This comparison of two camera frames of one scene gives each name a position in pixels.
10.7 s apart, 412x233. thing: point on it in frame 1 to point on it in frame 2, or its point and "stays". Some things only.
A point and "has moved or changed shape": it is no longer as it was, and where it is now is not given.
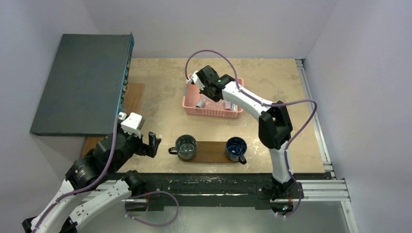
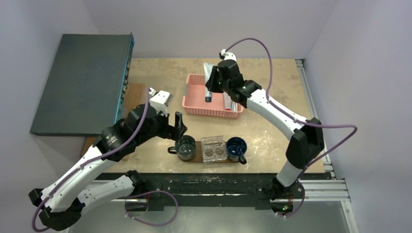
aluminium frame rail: [334, 189] stays
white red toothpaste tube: [227, 105] stays
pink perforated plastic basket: [195, 103] stays
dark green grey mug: [186, 147] stays
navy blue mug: [236, 148] stays
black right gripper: [204, 82] to [212, 80]
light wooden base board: [131, 104] stays
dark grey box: [82, 95] stays
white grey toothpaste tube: [200, 103] has moved or changed shape
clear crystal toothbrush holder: [209, 104] to [214, 148]
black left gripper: [151, 148] to [170, 131]
